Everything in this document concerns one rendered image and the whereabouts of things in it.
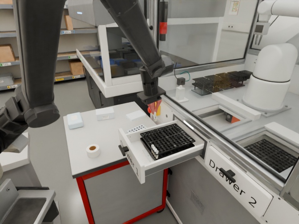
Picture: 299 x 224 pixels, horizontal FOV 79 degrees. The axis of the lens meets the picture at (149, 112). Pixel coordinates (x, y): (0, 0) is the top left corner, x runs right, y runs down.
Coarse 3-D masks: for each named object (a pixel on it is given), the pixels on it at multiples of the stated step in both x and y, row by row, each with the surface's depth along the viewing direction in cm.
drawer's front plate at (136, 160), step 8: (120, 128) 93; (120, 136) 93; (120, 144) 98; (128, 144) 82; (128, 152) 85; (136, 152) 78; (128, 160) 89; (136, 160) 75; (136, 168) 78; (144, 168) 73; (144, 176) 75
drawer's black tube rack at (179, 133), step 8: (160, 128) 99; (176, 128) 99; (152, 136) 93; (160, 136) 98; (168, 136) 92; (176, 136) 92; (184, 136) 93; (144, 144) 92; (160, 144) 87; (168, 144) 87; (176, 144) 92; (184, 144) 87; (192, 144) 92; (160, 152) 86; (168, 152) 86; (176, 152) 87
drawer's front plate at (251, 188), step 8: (208, 152) 82; (216, 152) 78; (208, 160) 84; (216, 160) 79; (224, 160) 74; (224, 168) 75; (232, 168) 71; (224, 176) 76; (240, 176) 68; (248, 176) 67; (232, 184) 73; (240, 184) 69; (248, 184) 66; (256, 184) 64; (248, 192) 66; (256, 192) 63; (264, 192) 61; (248, 200) 67; (256, 200) 64; (264, 200) 61; (256, 208) 65; (264, 208) 62
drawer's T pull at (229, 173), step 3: (219, 168) 73; (222, 168) 72; (222, 171) 71; (225, 171) 71; (228, 171) 71; (231, 171) 71; (225, 174) 70; (228, 174) 70; (231, 174) 70; (234, 174) 70; (228, 177) 69; (231, 177) 68; (231, 180) 68; (234, 180) 67
